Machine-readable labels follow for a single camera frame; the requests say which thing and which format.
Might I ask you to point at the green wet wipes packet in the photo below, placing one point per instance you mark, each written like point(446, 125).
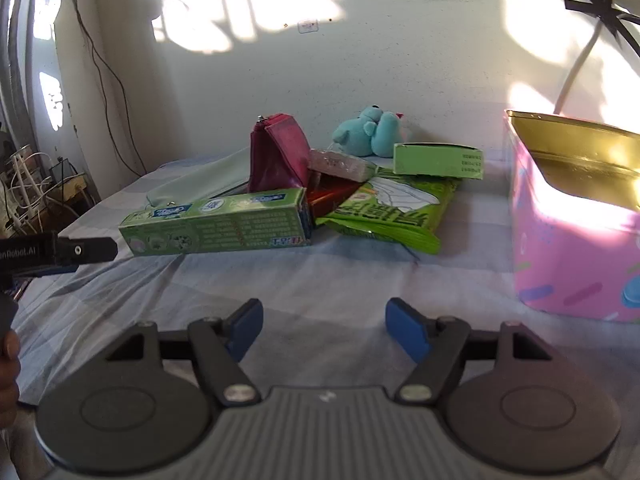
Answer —
point(395, 210)

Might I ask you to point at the small green box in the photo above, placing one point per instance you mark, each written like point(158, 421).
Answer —
point(435, 160)

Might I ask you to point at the green toothpaste box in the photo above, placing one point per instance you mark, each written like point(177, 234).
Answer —
point(215, 225)

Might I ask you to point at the white wall sticker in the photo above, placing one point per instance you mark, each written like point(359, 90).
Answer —
point(307, 26)

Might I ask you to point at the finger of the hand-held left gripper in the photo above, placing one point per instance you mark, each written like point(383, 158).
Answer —
point(45, 270)
point(87, 250)

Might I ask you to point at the maroon zip pouch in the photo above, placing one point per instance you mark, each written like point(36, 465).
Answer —
point(280, 155)

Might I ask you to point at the yellow power strip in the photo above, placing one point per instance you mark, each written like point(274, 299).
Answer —
point(72, 186)

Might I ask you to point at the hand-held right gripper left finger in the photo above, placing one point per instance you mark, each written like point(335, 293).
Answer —
point(245, 325)

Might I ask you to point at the grey curtain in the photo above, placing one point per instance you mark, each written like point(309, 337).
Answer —
point(20, 60)

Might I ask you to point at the blue checked bed sheet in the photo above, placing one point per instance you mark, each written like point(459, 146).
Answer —
point(300, 280)

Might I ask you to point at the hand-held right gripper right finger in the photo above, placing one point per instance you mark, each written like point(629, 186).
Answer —
point(407, 327)

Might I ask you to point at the pink tin box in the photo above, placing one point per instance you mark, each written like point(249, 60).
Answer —
point(565, 260)

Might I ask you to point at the red box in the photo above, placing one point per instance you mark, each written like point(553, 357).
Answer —
point(330, 195)

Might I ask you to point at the teal plush toy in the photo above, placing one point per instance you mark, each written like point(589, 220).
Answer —
point(370, 132)

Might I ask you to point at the person's left hand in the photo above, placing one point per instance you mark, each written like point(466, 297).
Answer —
point(9, 375)

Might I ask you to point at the pink wrapped soap bar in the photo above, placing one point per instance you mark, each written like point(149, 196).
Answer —
point(340, 164)

